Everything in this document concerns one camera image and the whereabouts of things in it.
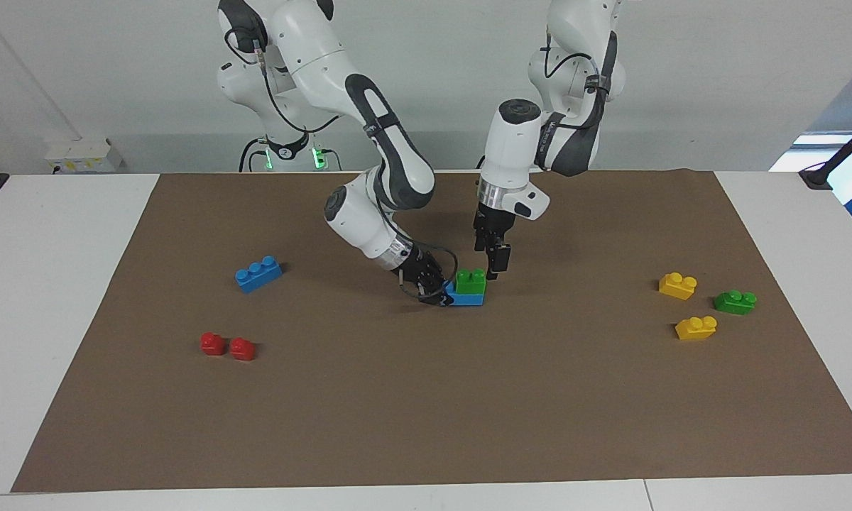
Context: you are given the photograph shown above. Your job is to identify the black right base cable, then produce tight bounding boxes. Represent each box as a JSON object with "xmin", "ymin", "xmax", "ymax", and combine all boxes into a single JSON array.
[{"xmin": 239, "ymin": 137, "xmax": 271, "ymax": 173}]

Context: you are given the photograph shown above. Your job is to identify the blue three-stud block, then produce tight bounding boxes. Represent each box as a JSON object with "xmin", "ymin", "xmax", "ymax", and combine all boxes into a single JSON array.
[
  {"xmin": 444, "ymin": 282, "xmax": 485, "ymax": 307},
  {"xmin": 235, "ymin": 255, "xmax": 283, "ymax": 294}
]

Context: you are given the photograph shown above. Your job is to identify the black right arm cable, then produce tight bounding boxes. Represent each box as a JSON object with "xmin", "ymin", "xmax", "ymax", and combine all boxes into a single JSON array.
[{"xmin": 222, "ymin": 26, "xmax": 461, "ymax": 307}]

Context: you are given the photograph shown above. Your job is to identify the brown paper mat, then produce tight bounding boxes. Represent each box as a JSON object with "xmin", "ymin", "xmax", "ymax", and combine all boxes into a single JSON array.
[{"xmin": 11, "ymin": 169, "xmax": 852, "ymax": 493}]

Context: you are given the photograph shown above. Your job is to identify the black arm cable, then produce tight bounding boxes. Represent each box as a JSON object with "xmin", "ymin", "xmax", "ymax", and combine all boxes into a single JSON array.
[
  {"xmin": 542, "ymin": 44, "xmax": 606, "ymax": 130},
  {"xmin": 222, "ymin": 26, "xmax": 461, "ymax": 307}
]

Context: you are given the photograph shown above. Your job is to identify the white wall socket box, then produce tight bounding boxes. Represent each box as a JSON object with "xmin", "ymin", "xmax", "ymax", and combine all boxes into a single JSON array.
[{"xmin": 45, "ymin": 138, "xmax": 124, "ymax": 174}]

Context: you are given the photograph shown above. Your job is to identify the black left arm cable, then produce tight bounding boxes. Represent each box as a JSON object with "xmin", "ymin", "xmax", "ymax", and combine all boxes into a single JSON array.
[{"xmin": 542, "ymin": 44, "xmax": 606, "ymax": 130}]

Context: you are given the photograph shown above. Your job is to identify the black slanted stand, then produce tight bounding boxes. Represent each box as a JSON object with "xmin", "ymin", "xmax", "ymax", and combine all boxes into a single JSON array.
[{"xmin": 799, "ymin": 112, "xmax": 852, "ymax": 191}]

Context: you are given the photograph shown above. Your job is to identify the yellow two-stud block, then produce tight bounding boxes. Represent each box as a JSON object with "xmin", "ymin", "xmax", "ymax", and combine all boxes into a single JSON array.
[
  {"xmin": 674, "ymin": 315, "xmax": 718, "ymax": 341},
  {"xmin": 658, "ymin": 273, "xmax": 698, "ymax": 300}
]

